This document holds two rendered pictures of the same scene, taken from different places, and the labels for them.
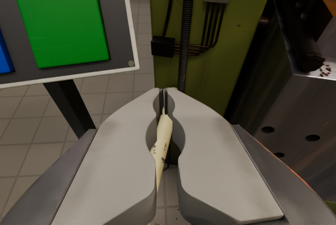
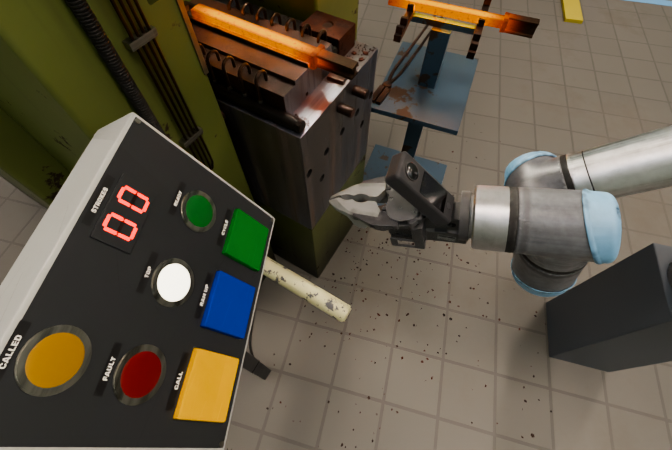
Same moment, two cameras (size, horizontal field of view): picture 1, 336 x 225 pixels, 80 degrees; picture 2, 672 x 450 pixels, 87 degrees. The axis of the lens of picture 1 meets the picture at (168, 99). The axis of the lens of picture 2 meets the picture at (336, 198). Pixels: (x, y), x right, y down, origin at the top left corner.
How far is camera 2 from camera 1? 48 cm
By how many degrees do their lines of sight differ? 41
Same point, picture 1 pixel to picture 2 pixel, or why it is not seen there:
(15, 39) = (240, 273)
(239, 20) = (213, 132)
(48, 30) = (247, 249)
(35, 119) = not seen: outside the picture
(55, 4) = (239, 235)
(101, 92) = not seen: hidden behind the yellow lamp
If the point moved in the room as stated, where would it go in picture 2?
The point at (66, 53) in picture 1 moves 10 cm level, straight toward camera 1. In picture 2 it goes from (259, 249) to (321, 236)
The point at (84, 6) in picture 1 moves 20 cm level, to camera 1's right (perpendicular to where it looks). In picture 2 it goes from (245, 221) to (294, 130)
